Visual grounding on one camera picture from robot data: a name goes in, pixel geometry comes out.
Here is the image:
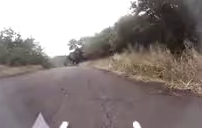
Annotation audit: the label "green bushes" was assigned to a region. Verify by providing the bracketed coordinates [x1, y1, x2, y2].
[0, 27, 53, 70]

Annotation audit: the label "robot's own part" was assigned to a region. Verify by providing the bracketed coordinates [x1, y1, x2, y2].
[58, 120, 70, 128]
[132, 120, 143, 128]

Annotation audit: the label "grey asphalt road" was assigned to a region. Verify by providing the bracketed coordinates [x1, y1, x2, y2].
[0, 63, 202, 128]

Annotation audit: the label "row of dark trees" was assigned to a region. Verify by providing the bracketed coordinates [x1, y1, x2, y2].
[67, 0, 202, 65]

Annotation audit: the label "dry grass verge with trees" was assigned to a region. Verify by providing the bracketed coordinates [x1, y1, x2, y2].
[87, 43, 202, 108]

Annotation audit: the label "distant hill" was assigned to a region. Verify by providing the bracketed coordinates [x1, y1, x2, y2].
[50, 55, 72, 68]

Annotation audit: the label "dry grass verge with bushes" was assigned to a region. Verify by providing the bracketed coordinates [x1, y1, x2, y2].
[0, 63, 45, 80]

